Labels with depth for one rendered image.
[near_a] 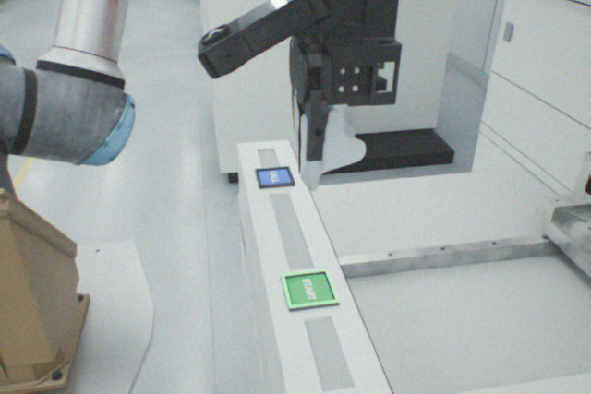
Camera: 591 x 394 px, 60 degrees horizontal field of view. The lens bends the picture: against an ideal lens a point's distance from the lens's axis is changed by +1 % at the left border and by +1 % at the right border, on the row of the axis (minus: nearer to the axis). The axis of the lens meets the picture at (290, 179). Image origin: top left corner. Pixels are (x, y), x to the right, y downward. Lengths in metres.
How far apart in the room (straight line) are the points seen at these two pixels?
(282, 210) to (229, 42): 0.36
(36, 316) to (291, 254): 0.30
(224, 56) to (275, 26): 0.05
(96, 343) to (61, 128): 0.29
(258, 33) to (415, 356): 0.48
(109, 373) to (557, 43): 0.96
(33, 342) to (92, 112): 0.29
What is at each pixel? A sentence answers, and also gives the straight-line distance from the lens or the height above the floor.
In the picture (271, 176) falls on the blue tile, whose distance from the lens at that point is 0.80.
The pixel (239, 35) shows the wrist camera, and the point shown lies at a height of 1.25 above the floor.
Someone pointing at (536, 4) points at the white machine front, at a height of 1.15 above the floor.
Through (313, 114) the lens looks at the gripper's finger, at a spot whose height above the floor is 1.19.
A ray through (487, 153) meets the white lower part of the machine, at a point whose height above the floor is 0.78.
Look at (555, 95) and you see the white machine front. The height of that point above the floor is 1.00.
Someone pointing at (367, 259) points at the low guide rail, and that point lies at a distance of 0.82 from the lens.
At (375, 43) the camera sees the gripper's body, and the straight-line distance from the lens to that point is 0.44.
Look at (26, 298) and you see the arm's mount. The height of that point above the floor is 0.96.
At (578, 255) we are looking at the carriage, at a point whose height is 0.87.
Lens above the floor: 1.35
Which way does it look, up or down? 30 degrees down
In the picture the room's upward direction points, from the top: straight up
